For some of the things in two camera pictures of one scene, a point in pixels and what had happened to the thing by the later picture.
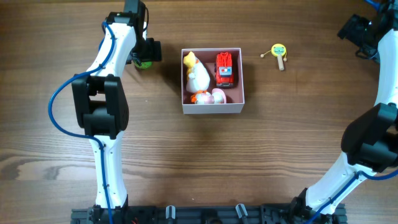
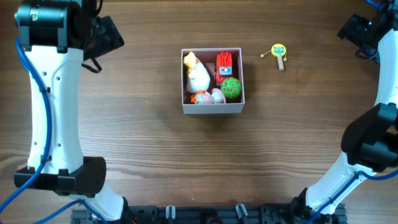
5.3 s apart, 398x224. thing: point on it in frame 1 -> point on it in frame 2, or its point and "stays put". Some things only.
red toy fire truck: x=224 y=71 stays put
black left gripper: x=154 y=50 -> x=109 y=37
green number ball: x=143 y=65 -> x=231 y=87
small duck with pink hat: x=217 y=96 stays put
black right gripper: x=347 y=27 stays put
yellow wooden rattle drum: x=278 y=50 stays put
